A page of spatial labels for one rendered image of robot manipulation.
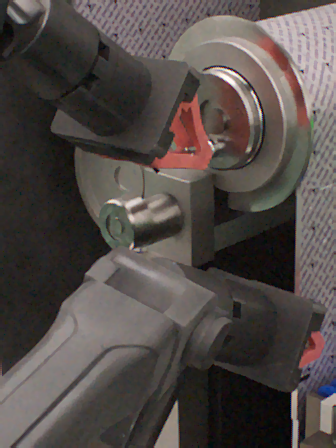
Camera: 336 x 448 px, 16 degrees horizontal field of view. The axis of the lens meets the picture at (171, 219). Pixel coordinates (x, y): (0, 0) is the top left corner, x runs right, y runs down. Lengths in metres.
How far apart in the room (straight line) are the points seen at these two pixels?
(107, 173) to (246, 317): 0.24
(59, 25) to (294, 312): 0.26
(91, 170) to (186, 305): 0.35
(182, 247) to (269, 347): 0.12
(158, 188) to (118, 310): 0.26
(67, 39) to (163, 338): 0.19
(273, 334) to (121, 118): 0.19
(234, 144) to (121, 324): 0.25
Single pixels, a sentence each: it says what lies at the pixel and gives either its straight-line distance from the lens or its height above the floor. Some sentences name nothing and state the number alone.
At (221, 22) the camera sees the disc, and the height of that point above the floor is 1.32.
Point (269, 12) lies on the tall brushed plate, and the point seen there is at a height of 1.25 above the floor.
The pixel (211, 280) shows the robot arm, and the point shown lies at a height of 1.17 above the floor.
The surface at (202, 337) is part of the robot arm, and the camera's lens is 0.69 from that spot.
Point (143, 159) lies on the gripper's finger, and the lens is 0.79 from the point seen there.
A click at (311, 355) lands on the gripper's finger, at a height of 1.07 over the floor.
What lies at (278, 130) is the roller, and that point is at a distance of 0.84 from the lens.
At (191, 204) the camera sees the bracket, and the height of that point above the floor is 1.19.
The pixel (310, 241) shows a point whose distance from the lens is 0.88.
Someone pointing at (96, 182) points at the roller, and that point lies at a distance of 1.02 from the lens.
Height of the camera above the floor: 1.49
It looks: 21 degrees down
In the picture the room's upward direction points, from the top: 1 degrees counter-clockwise
